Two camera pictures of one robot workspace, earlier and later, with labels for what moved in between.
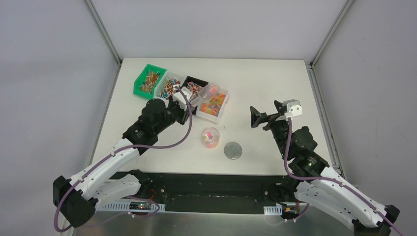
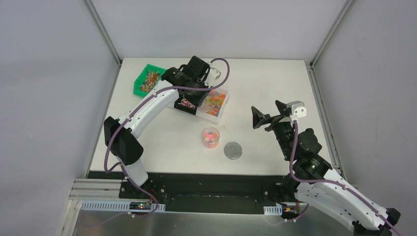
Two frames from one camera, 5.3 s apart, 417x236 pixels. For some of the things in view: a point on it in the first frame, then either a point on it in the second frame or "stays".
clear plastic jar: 210,137 stays
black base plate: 218,192 stays
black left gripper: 182,110 -> 190,99
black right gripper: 257,118 stays
